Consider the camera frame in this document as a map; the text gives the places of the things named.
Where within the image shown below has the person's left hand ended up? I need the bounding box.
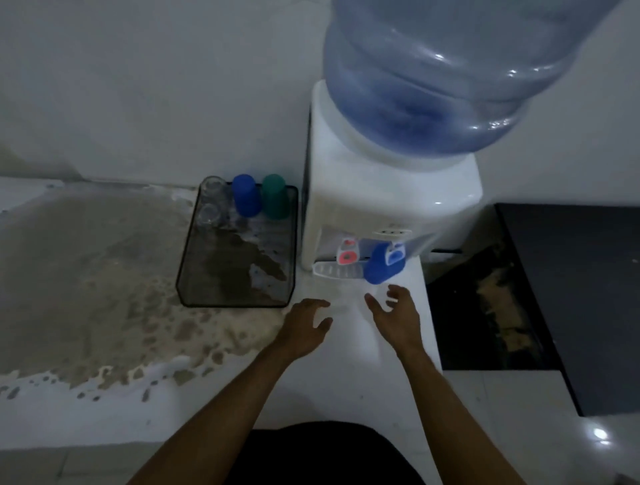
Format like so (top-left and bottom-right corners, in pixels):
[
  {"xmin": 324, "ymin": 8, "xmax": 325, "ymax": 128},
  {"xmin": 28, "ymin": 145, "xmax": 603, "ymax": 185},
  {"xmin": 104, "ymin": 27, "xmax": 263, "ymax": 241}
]
[{"xmin": 272, "ymin": 298, "xmax": 334, "ymax": 361}]

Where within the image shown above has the person's right hand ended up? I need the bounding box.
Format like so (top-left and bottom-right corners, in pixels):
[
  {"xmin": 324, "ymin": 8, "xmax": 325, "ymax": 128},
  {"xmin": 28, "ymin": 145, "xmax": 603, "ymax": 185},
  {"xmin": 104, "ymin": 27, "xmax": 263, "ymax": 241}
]
[{"xmin": 364, "ymin": 284, "xmax": 424, "ymax": 359}]

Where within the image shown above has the person's left forearm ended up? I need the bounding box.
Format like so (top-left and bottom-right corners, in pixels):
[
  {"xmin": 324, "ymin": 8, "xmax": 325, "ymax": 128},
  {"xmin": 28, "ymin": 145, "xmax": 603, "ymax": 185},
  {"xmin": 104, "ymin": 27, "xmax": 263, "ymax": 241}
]
[{"xmin": 127, "ymin": 344, "xmax": 303, "ymax": 485}]

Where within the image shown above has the person's right forearm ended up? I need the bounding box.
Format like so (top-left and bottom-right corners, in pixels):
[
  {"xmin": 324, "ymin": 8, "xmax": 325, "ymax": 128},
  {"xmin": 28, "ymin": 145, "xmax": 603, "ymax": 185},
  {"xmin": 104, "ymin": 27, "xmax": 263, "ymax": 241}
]
[{"xmin": 394, "ymin": 347, "xmax": 527, "ymax": 485}]

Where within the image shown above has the blue plastic cup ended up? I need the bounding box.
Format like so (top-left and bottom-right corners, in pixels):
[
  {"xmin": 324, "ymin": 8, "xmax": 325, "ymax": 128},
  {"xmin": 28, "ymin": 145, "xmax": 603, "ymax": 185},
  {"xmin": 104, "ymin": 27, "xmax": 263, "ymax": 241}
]
[
  {"xmin": 231, "ymin": 173, "xmax": 262, "ymax": 219},
  {"xmin": 363, "ymin": 242, "xmax": 405, "ymax": 286}
]

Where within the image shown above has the white drip tray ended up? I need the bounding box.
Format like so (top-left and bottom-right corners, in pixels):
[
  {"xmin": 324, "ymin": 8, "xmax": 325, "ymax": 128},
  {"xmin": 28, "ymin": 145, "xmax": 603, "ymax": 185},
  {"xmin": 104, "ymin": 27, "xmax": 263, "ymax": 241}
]
[{"xmin": 312, "ymin": 260, "xmax": 366, "ymax": 281}]

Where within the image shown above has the red dispenser tap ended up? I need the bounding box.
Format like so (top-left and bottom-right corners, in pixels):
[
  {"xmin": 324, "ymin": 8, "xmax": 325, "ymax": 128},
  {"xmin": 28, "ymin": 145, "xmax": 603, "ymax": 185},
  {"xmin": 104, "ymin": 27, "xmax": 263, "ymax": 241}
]
[{"xmin": 335, "ymin": 238, "xmax": 359, "ymax": 266}]

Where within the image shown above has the white water dispenser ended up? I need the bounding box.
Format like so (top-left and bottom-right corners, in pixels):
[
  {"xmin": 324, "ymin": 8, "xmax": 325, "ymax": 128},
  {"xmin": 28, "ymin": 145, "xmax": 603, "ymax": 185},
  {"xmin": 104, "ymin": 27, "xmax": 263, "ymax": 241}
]
[{"xmin": 300, "ymin": 80, "xmax": 484, "ymax": 273}]

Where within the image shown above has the clear plastic tray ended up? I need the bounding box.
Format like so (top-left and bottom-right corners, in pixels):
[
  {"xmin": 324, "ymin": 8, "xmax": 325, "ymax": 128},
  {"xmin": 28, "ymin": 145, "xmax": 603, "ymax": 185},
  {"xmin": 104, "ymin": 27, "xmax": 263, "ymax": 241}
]
[{"xmin": 175, "ymin": 184, "xmax": 300, "ymax": 308}]

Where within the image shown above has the person's black shirt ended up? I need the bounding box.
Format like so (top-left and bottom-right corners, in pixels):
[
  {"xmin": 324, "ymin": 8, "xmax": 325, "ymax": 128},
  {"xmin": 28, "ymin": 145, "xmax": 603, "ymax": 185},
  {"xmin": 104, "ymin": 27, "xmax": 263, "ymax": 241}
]
[{"xmin": 244, "ymin": 422, "xmax": 427, "ymax": 485}]

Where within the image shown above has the green plastic cup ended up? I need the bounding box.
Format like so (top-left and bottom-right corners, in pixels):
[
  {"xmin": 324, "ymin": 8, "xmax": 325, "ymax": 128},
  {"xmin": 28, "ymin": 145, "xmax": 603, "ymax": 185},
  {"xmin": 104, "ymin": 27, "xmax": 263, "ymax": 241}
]
[{"xmin": 261, "ymin": 173, "xmax": 290, "ymax": 220}]

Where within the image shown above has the clear drinking glass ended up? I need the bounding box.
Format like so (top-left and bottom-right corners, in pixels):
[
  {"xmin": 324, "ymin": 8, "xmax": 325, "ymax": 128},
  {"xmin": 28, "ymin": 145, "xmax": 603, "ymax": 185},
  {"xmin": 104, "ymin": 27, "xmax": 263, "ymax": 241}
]
[
  {"xmin": 196, "ymin": 202, "xmax": 226, "ymax": 229},
  {"xmin": 199, "ymin": 175, "xmax": 229, "ymax": 206}
]

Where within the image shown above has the large blue water bottle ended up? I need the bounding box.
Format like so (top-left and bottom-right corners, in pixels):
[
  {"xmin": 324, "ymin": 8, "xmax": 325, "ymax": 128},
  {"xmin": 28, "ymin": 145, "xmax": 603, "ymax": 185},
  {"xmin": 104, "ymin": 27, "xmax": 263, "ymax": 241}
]
[{"xmin": 322, "ymin": 0, "xmax": 624, "ymax": 159}]

